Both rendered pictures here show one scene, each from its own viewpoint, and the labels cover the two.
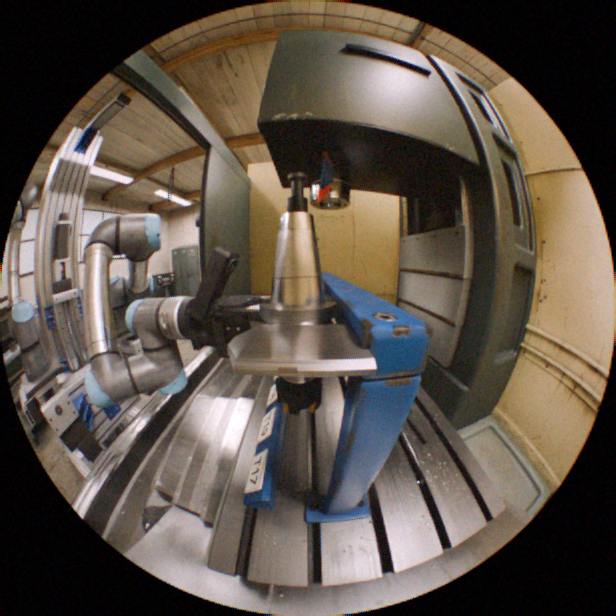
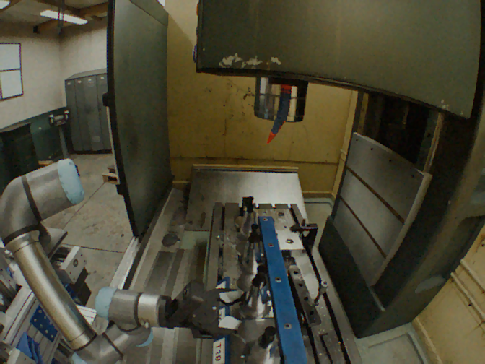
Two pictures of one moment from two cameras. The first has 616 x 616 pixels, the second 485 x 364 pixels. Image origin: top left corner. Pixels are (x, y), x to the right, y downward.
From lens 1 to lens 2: 0.35 m
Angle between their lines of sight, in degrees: 13
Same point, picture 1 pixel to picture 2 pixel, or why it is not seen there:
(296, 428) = (239, 349)
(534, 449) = not seen: outside the picture
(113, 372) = (103, 354)
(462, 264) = (407, 210)
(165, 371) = (141, 337)
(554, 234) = not seen: outside the picture
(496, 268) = (437, 229)
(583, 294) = not seen: outside the picture
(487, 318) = (414, 265)
